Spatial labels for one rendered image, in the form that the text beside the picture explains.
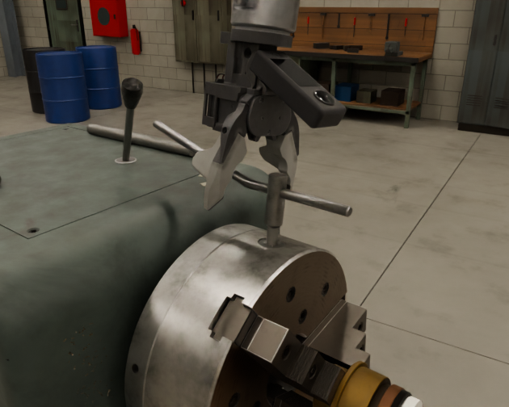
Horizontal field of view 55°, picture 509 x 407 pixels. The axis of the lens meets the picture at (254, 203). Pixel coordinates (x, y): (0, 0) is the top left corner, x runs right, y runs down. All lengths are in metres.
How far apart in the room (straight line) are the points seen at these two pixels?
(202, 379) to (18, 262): 0.23
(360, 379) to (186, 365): 0.19
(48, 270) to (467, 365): 2.14
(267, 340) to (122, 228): 0.23
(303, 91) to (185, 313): 0.27
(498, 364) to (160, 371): 2.12
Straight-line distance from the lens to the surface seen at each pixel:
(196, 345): 0.53
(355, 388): 0.58
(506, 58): 6.49
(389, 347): 2.48
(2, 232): 0.65
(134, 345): 0.58
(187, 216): 0.66
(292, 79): 0.53
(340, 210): 0.52
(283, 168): 0.63
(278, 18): 0.56
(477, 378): 2.44
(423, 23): 7.11
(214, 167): 0.55
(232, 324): 0.52
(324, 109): 0.51
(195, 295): 0.55
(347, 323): 0.68
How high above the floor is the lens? 1.51
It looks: 23 degrees down
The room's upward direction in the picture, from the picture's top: straight up
